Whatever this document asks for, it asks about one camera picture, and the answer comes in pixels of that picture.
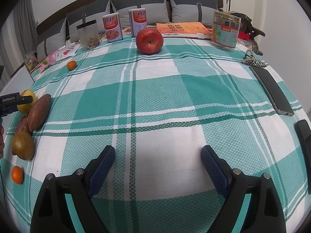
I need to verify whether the brown green pear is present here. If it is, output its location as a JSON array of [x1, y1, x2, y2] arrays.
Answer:
[[12, 131, 35, 160]]

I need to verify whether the orange book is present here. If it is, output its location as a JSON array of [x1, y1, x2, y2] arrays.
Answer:
[[156, 22, 212, 40]]

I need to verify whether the person's hand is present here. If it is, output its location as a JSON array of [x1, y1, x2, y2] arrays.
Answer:
[[0, 125, 5, 158]]

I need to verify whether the orange tangerine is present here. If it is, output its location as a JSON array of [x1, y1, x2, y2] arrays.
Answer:
[[11, 166, 23, 185]]

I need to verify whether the orange label can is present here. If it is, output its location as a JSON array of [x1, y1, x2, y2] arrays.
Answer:
[[102, 12, 123, 43], [129, 8, 147, 37]]

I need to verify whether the small tangerine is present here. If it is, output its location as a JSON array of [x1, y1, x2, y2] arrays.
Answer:
[[66, 61, 77, 71]]

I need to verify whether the black smartphone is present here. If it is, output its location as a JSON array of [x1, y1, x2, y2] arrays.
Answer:
[[249, 65, 294, 116]]

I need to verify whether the white cardboard box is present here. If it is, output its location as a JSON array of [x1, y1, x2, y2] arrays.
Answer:
[[1, 65, 34, 96]]

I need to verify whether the clear box with colourful label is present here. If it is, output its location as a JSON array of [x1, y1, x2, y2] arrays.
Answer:
[[211, 10, 241, 52]]

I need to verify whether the left orange label can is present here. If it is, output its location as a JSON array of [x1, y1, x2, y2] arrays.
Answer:
[[102, 12, 123, 43]]

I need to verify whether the pink snack packet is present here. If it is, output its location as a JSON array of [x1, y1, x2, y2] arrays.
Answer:
[[39, 44, 81, 73]]

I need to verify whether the black bag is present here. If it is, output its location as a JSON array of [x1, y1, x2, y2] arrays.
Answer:
[[228, 12, 266, 56]]

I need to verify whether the right orange label can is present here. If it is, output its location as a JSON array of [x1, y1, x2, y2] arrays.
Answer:
[[129, 8, 147, 37]]

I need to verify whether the far left grey cushion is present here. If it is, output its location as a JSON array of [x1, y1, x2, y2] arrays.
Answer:
[[36, 18, 66, 62]]

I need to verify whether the purple sweet potato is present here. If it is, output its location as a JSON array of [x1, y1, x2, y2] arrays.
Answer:
[[27, 94, 52, 131], [15, 116, 32, 135]]

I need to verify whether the red apple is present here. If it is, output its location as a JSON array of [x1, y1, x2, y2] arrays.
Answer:
[[135, 28, 164, 55]]

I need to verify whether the yellow pear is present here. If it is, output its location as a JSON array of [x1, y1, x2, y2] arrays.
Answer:
[[17, 90, 37, 115]]

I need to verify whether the teal plaid tablecloth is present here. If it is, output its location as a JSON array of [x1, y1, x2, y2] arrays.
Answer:
[[1, 38, 310, 232]]

